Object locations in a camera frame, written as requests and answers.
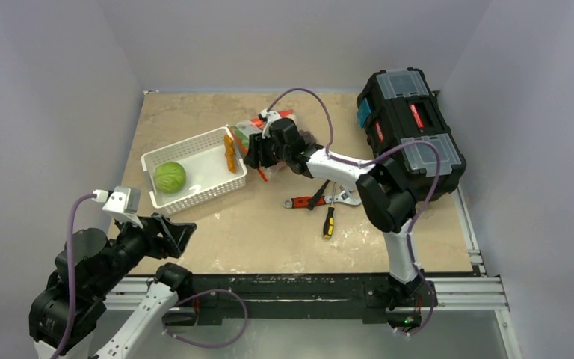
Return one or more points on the white perforated plastic basket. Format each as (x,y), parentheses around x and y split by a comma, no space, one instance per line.
(207,174)

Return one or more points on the yellow black screwdriver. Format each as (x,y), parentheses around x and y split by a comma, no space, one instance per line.
(328,226)

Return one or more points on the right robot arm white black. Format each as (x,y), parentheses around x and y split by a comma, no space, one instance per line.
(387,197)

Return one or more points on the clear zip bag orange zipper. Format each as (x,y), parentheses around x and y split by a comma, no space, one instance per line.
(254,127)

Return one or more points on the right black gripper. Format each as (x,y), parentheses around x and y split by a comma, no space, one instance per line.
(256,150)

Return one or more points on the green cabbage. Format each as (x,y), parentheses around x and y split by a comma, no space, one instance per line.
(169,177)

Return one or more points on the adjustable wrench red handle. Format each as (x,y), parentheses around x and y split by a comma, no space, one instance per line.
(343,197)

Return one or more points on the black toolbox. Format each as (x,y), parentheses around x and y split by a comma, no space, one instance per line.
(397,107)

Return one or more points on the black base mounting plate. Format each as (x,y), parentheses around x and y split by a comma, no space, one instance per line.
(372,298)

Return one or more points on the orange carrot with leaves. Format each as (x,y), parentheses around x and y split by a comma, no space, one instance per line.
(241,139)

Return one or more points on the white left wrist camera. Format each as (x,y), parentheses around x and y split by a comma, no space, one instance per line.
(121,204)

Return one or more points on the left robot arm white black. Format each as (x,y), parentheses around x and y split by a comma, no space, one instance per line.
(100,264)

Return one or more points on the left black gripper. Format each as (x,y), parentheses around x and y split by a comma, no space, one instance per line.
(176,233)

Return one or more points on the aluminium frame rail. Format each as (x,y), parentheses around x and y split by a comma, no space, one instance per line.
(474,291)

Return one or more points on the black rubber mallet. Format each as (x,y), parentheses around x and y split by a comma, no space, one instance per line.
(317,197)

